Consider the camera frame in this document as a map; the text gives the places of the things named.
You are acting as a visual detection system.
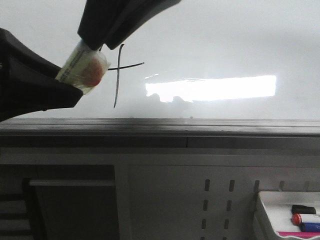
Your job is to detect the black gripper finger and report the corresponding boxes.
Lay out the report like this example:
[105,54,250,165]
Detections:
[77,0,180,50]
[0,28,83,121]

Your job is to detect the white whiteboard marker with tape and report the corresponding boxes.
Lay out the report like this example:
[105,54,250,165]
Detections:
[55,40,111,95]

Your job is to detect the white whiteboard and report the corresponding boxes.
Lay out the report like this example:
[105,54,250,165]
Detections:
[0,0,320,120]

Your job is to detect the dark box on left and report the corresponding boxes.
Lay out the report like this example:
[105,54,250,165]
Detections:
[22,178,120,240]

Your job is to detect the white pegboard panel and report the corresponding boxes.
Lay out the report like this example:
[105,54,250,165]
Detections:
[125,164,320,240]

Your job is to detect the white storage bin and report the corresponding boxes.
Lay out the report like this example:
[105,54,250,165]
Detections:
[253,191,320,240]

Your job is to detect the black marker cap in bin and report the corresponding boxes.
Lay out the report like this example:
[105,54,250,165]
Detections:
[291,204,317,215]

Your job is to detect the red capped marker in bin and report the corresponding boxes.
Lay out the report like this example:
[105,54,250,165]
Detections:
[290,213,320,226]

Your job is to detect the blue marker in bin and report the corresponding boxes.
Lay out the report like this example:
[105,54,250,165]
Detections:
[299,222,320,233]

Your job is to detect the pink item in bin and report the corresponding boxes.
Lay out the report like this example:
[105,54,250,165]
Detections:
[277,231,320,239]

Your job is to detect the dark whiteboard frame tray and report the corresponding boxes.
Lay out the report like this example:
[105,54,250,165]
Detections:
[0,118,320,150]

